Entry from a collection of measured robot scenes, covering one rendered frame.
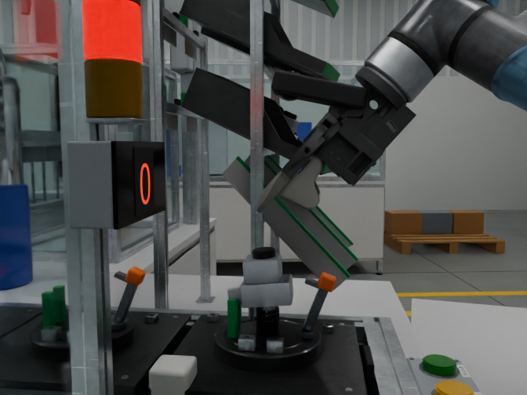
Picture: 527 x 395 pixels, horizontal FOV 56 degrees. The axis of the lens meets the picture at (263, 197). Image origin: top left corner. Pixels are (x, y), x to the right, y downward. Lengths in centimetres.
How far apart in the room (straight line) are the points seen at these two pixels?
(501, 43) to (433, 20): 8
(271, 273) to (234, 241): 400
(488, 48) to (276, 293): 36
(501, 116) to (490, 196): 151
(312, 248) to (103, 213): 50
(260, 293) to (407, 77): 31
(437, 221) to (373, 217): 179
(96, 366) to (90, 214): 16
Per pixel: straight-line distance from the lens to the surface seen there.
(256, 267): 62
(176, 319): 79
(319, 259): 85
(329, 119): 58
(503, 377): 94
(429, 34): 61
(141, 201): 45
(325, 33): 944
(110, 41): 45
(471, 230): 662
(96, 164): 41
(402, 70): 59
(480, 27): 59
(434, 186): 987
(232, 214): 458
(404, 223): 628
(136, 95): 46
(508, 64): 56
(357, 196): 469
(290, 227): 85
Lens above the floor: 124
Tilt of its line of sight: 6 degrees down
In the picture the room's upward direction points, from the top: straight up
